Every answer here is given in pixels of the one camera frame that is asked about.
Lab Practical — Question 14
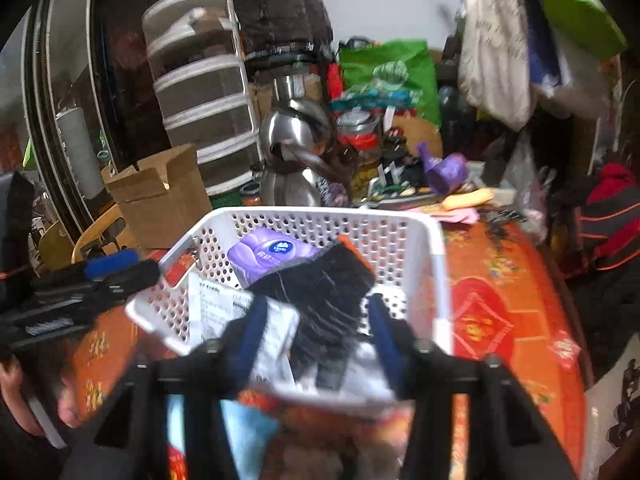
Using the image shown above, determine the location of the purple tissue pack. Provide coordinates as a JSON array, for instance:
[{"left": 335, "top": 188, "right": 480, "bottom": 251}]
[{"left": 227, "top": 228, "right": 319, "bottom": 288}]

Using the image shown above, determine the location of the white perforated plastic basket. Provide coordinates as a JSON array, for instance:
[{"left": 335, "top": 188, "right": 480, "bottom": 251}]
[{"left": 124, "top": 206, "right": 455, "bottom": 406}]

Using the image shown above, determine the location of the black knit glove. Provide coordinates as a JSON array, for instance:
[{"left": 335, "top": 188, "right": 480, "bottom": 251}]
[{"left": 248, "top": 236, "right": 375, "bottom": 391}]

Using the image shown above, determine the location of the white instruction paper sheet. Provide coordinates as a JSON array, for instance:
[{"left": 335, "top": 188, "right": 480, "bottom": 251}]
[{"left": 188, "top": 274, "right": 300, "bottom": 387}]

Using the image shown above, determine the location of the light blue wet wipes pack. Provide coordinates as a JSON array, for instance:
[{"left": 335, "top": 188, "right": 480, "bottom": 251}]
[{"left": 167, "top": 394, "right": 280, "bottom": 480}]

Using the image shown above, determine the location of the person's left hand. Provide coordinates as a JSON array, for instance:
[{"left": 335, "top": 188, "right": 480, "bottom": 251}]
[{"left": 1, "top": 358, "right": 81, "bottom": 437}]

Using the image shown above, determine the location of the wooden chair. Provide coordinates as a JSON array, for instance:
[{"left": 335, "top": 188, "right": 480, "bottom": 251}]
[{"left": 38, "top": 205, "right": 140, "bottom": 271}]

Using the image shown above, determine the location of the brown cardboard box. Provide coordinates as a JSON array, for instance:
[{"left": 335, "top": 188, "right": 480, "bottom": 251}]
[{"left": 105, "top": 144, "right": 212, "bottom": 249}]

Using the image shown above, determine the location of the stainless steel kettle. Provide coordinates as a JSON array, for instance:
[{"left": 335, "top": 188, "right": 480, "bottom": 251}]
[{"left": 258, "top": 74, "right": 358, "bottom": 207}]

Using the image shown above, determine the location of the grey plastic drawer tower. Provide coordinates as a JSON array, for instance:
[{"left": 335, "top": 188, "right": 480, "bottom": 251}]
[{"left": 142, "top": 0, "right": 260, "bottom": 197}]

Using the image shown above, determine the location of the red black striped jacket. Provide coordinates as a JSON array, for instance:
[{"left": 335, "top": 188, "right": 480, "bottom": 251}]
[{"left": 575, "top": 162, "right": 639, "bottom": 272}]

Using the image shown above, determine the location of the yellow cloth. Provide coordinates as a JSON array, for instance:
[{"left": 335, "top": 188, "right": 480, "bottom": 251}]
[{"left": 442, "top": 188, "right": 495, "bottom": 210}]

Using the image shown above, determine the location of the purple plastic watering cup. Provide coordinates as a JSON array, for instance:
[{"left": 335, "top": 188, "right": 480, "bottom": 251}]
[{"left": 418, "top": 142, "right": 469, "bottom": 196}]

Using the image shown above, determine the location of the glass jar red lid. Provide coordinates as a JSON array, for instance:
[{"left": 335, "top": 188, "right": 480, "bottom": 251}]
[{"left": 336, "top": 108, "right": 382, "bottom": 180}]

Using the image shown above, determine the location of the black plastic wrapped box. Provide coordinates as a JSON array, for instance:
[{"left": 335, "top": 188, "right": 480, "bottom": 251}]
[{"left": 233, "top": 0, "right": 333, "bottom": 54}]

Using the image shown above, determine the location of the white hanging tote bag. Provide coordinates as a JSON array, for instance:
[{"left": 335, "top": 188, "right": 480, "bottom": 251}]
[{"left": 532, "top": 28, "right": 611, "bottom": 119}]

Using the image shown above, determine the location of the green shopping bag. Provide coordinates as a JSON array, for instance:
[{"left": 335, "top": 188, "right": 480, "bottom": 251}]
[{"left": 337, "top": 39, "right": 442, "bottom": 127}]

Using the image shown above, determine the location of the beige canvas tote bag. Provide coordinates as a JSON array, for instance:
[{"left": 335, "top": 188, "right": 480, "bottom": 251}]
[{"left": 458, "top": 0, "right": 533, "bottom": 131}]

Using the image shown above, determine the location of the lime green hanging bag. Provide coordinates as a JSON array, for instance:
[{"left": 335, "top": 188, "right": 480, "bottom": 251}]
[{"left": 540, "top": 0, "right": 628, "bottom": 61}]

